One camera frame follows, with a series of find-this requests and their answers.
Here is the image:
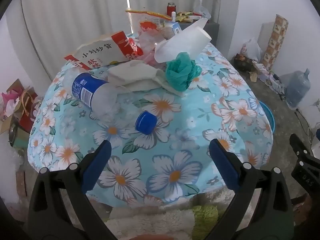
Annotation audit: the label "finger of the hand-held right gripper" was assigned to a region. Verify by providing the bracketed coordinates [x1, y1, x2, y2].
[289, 133, 311, 159]

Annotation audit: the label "blue plastic basket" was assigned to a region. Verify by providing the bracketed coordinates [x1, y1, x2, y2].
[257, 100, 276, 134]

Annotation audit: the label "blue bottle cap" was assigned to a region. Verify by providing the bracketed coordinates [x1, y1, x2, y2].
[135, 111, 157, 135]

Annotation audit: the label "patterned wallpaper roll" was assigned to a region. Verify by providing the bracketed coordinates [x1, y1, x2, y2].
[262, 14, 289, 72]

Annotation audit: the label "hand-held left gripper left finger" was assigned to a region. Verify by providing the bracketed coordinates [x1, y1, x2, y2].
[28, 140, 118, 240]

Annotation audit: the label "green plastic bag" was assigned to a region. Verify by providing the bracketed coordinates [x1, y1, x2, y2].
[165, 52, 202, 92]

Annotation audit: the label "dark box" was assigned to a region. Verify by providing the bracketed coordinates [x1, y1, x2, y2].
[232, 54, 255, 73]

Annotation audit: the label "floral blue tablecloth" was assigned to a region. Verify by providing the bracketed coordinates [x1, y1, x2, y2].
[27, 34, 274, 205]

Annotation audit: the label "blue water jug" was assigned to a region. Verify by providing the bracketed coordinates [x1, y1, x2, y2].
[285, 68, 312, 108]

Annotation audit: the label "grey cabinet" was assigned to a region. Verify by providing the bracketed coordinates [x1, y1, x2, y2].
[179, 21, 220, 48]

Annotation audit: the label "clear packet with orange edge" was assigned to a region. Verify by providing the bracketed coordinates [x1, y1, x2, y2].
[125, 9, 173, 39]

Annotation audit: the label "clear plastic bag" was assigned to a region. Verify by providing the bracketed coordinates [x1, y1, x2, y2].
[194, 0, 212, 19]

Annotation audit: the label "black cable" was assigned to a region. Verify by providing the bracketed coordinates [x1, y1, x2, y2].
[271, 72, 287, 99]

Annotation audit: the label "shaggy rug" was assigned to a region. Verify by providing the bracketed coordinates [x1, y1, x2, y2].
[105, 204, 225, 240]

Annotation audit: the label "white crumpled cloth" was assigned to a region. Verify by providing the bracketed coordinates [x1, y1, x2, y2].
[107, 60, 185, 97]

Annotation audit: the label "white plastic shopping bag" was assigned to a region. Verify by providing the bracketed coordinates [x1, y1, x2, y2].
[241, 37, 262, 62]

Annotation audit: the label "white curtain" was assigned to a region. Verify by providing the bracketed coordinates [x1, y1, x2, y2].
[6, 0, 223, 80]

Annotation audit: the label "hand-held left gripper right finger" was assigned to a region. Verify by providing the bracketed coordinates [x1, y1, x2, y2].
[200, 139, 293, 240]

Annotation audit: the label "blue and white carton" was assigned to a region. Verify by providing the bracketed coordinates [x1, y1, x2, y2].
[164, 22, 182, 39]

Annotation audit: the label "scattered papers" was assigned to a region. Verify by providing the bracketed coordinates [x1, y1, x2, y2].
[250, 62, 278, 83]

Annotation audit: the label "white toilet paper roll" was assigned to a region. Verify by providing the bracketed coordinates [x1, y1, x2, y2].
[154, 18, 212, 63]

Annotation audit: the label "crushed blue label plastic bottle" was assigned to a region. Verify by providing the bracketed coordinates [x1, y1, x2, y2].
[71, 72, 123, 115]

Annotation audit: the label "white and red paper bag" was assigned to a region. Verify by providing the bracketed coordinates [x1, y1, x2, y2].
[64, 30, 144, 70]

